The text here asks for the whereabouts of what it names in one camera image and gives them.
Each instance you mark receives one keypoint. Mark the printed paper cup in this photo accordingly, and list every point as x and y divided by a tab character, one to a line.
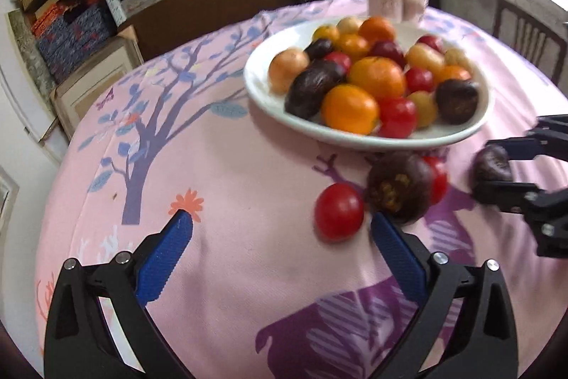
415	1

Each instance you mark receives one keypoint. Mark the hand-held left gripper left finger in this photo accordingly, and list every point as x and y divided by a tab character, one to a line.
166	259

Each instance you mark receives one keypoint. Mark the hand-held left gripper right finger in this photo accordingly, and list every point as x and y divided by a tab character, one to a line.
399	259

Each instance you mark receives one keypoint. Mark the white board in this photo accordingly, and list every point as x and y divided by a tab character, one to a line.
22	108

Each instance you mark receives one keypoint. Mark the grey marbled board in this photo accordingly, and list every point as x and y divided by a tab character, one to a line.
31	55

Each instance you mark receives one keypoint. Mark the pink printed tablecloth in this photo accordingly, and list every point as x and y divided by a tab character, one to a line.
222	183

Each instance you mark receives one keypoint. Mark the orange-red patterned boxes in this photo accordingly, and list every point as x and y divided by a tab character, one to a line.
53	17

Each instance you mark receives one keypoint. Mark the brown wooden board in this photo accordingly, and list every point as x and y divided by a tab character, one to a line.
213	6

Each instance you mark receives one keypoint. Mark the white oval plate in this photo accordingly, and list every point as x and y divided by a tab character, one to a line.
258	77

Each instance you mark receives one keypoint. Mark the pale yellow round fruit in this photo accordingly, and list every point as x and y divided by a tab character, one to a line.
289	70

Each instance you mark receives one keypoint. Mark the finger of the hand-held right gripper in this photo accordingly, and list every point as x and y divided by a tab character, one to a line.
519	148
510	192

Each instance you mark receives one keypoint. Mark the small tan round fruit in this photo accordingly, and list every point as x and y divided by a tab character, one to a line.
457	58

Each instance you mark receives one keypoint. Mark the dark wooden chair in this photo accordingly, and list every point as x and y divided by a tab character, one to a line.
528	37

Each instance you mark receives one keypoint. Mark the dark purple passion fruit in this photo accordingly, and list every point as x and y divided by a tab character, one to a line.
319	49
457	101
490	166
315	89
400	188

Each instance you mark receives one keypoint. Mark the large mandarin orange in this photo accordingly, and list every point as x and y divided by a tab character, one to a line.
376	78

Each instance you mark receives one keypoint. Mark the stack of blue patterned boxes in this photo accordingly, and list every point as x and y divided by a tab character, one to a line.
75	41

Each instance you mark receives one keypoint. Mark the small mandarin orange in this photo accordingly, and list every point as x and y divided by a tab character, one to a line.
325	34
452	73
353	47

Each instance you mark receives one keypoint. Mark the framed picture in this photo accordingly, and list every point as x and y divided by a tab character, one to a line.
97	81

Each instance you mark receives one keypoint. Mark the dark red plum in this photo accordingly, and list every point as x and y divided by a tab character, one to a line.
387	54

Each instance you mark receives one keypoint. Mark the red cherry tomato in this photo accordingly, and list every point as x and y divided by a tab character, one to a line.
440	179
429	43
398	117
337	61
339	211
419	79

